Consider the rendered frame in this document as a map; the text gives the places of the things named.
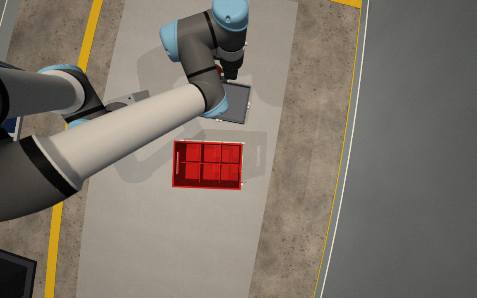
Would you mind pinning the red plastic crate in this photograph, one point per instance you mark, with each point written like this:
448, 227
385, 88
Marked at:
208, 165

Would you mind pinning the brown bottle with green label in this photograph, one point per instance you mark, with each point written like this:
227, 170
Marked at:
219, 70

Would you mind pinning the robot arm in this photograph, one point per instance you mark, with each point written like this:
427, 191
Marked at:
97, 135

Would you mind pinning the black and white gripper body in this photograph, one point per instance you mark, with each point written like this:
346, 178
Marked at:
231, 62

